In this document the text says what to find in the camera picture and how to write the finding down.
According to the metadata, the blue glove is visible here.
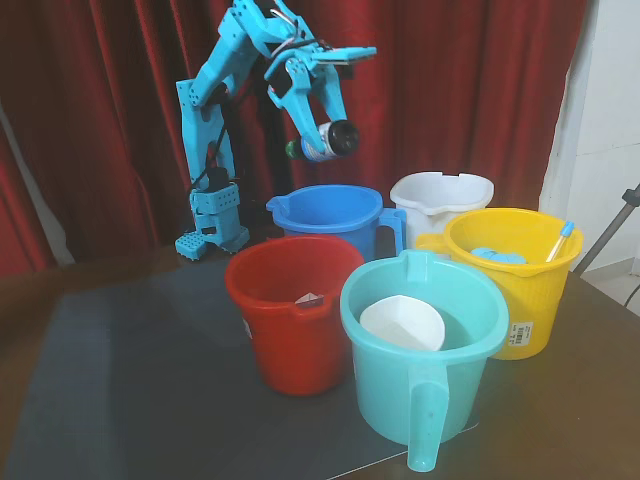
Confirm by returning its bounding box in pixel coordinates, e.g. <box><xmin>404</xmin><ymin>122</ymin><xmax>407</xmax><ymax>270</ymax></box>
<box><xmin>469</xmin><ymin>245</ymin><xmax>529</xmax><ymax>267</ymax></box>

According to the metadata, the teal plastic mug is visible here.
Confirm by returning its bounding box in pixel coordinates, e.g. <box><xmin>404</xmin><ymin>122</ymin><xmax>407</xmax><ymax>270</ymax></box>
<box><xmin>339</xmin><ymin>249</ymin><xmax>510</xmax><ymax>473</ymax></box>

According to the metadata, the grey tripod leg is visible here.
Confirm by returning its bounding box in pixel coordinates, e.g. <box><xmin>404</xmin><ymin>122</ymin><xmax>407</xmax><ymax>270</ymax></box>
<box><xmin>574</xmin><ymin>182</ymin><xmax>640</xmax><ymax>276</ymax></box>

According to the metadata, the blue capped pen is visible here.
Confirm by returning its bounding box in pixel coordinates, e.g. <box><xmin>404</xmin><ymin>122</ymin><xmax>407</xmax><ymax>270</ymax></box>
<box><xmin>544</xmin><ymin>219</ymin><xmax>576</xmax><ymax>264</ymax></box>

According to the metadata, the red plastic bucket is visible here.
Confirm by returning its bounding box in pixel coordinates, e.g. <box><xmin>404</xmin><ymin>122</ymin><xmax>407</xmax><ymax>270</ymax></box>
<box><xmin>224</xmin><ymin>236</ymin><xmax>366</xmax><ymax>397</ymax></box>

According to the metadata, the blue plastic bucket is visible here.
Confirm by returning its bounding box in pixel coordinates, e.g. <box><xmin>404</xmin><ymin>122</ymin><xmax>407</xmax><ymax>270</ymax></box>
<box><xmin>265</xmin><ymin>184</ymin><xmax>407</xmax><ymax>261</ymax></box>

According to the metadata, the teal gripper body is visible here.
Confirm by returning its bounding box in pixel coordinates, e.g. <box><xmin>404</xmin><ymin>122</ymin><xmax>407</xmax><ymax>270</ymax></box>
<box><xmin>264</xmin><ymin>47</ymin><xmax>351</xmax><ymax>101</ymax></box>

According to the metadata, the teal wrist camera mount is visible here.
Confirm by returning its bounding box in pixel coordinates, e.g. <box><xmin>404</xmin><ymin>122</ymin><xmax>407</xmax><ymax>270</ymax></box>
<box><xmin>315</xmin><ymin>46</ymin><xmax>378</xmax><ymax>66</ymax></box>

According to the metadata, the dark glass medicine bottle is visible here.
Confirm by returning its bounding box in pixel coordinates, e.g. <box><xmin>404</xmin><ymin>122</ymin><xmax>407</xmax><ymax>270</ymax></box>
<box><xmin>285</xmin><ymin>119</ymin><xmax>361</xmax><ymax>164</ymax></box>

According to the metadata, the yellow plastic bucket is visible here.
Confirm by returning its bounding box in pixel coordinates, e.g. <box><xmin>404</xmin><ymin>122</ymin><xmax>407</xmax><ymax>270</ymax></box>
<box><xmin>415</xmin><ymin>207</ymin><xmax>585</xmax><ymax>361</ymax></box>

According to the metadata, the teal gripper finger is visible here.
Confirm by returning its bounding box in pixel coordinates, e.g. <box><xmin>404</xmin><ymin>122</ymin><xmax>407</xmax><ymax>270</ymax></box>
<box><xmin>318</xmin><ymin>72</ymin><xmax>350</xmax><ymax>124</ymax></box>
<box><xmin>269</xmin><ymin>74</ymin><xmax>324</xmax><ymax>154</ymax></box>

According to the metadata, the red curtain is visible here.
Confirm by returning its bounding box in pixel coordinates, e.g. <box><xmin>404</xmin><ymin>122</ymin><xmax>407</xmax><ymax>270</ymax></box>
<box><xmin>0</xmin><ymin>0</ymin><xmax>591</xmax><ymax>274</ymax></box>

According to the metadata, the white paper bowl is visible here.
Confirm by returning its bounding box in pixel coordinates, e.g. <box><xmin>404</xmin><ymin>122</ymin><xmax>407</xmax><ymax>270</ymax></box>
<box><xmin>359</xmin><ymin>294</ymin><xmax>446</xmax><ymax>352</ymax></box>

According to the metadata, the white plastic bucket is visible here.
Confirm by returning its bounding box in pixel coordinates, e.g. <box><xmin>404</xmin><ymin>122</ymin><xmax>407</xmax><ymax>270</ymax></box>
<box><xmin>389</xmin><ymin>171</ymin><xmax>495</xmax><ymax>251</ymax></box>

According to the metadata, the black textured mat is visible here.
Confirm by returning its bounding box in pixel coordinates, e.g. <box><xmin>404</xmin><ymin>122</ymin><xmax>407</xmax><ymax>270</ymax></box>
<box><xmin>0</xmin><ymin>259</ymin><xmax>481</xmax><ymax>480</ymax></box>

